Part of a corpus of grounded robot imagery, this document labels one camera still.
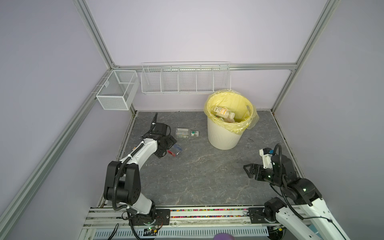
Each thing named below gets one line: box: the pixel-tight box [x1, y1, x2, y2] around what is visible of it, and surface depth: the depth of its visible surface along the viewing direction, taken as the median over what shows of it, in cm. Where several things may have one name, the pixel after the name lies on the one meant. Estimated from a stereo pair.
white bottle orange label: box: [213, 106, 236, 119], surface depth 90 cm
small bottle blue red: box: [166, 144, 183, 157], surface depth 93 cm
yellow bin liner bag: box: [204, 89, 260, 135], surface depth 90 cm
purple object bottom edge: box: [213, 233, 236, 240], surface depth 71 cm
